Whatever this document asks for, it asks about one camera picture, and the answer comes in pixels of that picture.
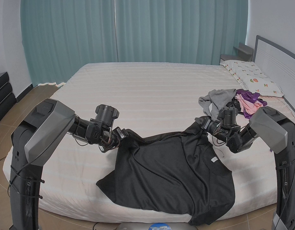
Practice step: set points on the white printed pillow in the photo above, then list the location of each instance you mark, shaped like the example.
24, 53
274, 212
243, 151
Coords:
253, 77

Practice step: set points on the bed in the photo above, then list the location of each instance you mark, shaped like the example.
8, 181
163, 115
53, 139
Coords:
142, 92

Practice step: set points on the black T-shirt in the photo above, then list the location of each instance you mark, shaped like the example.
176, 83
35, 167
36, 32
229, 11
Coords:
166, 166

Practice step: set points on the blue-green curtain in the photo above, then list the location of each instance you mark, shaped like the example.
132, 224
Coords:
68, 32
181, 23

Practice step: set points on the grey garment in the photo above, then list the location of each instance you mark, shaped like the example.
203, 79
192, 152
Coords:
219, 98

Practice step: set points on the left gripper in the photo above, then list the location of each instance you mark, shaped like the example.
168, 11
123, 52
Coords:
121, 135

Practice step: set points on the grey bedside table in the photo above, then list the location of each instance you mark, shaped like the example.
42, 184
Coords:
233, 56

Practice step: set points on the black chest of drawers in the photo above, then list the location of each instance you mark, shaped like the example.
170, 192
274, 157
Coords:
2, 97

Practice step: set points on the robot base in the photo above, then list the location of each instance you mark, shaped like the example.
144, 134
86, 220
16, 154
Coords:
137, 227

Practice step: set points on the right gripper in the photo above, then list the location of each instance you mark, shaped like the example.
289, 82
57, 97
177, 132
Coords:
211, 128

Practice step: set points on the pile of clothes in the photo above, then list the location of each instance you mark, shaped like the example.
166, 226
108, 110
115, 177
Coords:
250, 104

